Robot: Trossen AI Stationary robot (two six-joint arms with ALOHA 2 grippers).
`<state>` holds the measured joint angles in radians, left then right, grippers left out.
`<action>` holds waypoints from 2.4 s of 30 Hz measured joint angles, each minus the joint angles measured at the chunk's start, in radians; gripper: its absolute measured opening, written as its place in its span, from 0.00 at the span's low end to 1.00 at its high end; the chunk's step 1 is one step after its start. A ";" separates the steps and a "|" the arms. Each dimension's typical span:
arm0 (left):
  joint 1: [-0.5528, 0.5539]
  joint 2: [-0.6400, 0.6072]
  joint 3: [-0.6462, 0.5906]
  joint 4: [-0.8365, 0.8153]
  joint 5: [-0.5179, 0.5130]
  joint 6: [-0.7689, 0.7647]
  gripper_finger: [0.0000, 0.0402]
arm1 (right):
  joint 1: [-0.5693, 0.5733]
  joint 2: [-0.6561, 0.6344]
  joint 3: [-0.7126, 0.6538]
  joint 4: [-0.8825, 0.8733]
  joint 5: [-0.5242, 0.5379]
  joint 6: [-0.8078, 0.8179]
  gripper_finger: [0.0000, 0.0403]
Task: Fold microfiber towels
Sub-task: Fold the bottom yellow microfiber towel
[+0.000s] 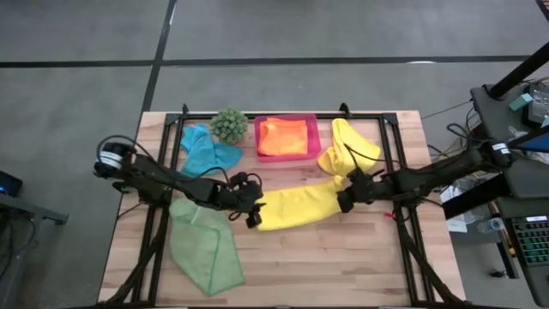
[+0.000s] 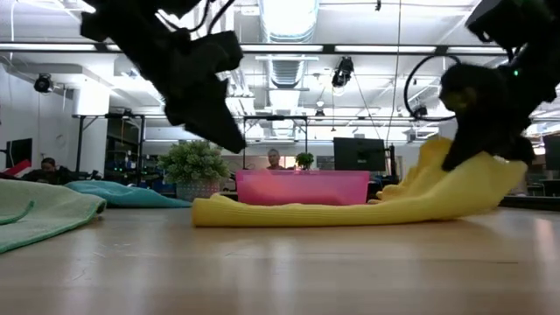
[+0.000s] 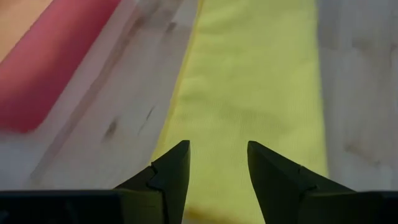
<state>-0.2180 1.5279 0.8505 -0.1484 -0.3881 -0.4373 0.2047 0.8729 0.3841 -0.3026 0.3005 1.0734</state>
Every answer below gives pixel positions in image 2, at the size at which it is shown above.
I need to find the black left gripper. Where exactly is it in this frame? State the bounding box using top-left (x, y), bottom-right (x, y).
top-left (130, 27), bottom-right (248, 155)

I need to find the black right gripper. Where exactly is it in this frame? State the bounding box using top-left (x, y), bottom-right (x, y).
top-left (438, 62), bottom-right (536, 172)

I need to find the green microfiber towel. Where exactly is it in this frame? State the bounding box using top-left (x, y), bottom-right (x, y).
top-left (0, 178), bottom-right (108, 255)

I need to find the blue microfiber towel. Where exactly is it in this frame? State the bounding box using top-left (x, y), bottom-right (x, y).
top-left (64, 179), bottom-right (194, 210)

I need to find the green artificial potted plant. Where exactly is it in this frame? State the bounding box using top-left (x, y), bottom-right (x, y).
top-left (156, 139), bottom-right (232, 204)

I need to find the black monitor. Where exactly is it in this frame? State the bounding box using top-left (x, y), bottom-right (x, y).
top-left (332, 136), bottom-right (388, 172)
top-left (4, 137), bottom-right (34, 170)
top-left (542, 134), bottom-right (560, 172)

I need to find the person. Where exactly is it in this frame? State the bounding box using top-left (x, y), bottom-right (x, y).
top-left (38, 157), bottom-right (74, 186)
top-left (265, 148), bottom-right (286, 172)

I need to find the small leafy potted plant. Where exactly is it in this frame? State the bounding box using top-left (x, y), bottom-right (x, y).
top-left (294, 151), bottom-right (316, 172)

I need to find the pink plastic bin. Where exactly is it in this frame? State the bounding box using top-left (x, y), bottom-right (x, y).
top-left (234, 169), bottom-right (372, 207)

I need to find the black ceiling spotlight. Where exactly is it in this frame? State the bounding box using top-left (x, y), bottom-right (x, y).
top-left (33, 73), bottom-right (54, 95)

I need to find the red strip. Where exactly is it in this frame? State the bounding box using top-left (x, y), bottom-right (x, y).
top-left (0, 158), bottom-right (34, 179)

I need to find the black station frame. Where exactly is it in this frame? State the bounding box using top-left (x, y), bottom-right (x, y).
top-left (72, 112), bottom-right (146, 185)
top-left (241, 114), bottom-right (310, 172)

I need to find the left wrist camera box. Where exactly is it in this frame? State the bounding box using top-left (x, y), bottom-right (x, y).
top-left (190, 29), bottom-right (245, 74)

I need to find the silver ventilation duct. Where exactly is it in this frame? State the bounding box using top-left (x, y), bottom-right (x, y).
top-left (256, 0), bottom-right (321, 141)

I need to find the black hanging camera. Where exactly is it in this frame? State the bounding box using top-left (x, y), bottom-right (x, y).
top-left (331, 55), bottom-right (355, 88)

